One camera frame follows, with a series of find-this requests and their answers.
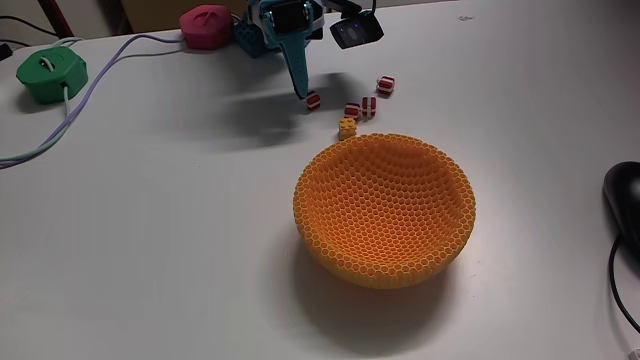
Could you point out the yellow honeycomb basket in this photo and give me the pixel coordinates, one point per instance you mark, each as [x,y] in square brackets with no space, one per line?
[385,215]

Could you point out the brown wooden furniture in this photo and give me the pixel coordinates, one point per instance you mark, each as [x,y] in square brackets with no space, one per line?
[165,12]

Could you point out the red cube with white cross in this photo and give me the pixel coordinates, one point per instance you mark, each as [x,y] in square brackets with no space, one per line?
[369,107]

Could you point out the yellow brick cube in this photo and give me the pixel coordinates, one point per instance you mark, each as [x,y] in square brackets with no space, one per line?
[347,129]

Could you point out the red white striped cube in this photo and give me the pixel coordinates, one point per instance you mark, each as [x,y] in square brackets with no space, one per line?
[352,110]
[313,101]
[385,85]

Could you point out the pink plastic box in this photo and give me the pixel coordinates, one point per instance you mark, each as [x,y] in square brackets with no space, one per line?
[206,27]

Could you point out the green plastic box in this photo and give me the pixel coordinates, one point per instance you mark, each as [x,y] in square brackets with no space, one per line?
[50,77]

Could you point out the small black object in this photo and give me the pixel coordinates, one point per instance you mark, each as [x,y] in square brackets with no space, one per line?
[5,51]

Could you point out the black computer mouse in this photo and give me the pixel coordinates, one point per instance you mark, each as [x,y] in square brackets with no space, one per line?
[625,195]

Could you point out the red metal bar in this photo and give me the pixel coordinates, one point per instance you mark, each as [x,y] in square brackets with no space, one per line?
[56,17]

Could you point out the black camera box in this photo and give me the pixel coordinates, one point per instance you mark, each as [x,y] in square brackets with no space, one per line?
[356,31]

